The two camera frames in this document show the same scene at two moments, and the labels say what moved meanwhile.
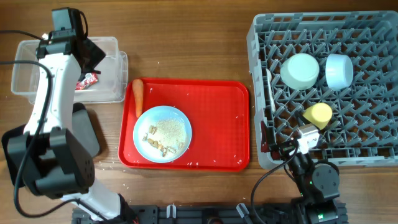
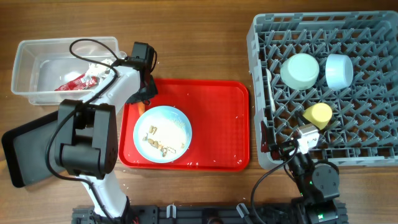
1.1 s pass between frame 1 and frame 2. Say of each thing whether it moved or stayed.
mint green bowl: stayed
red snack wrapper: stayed
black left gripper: moved
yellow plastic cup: stayed
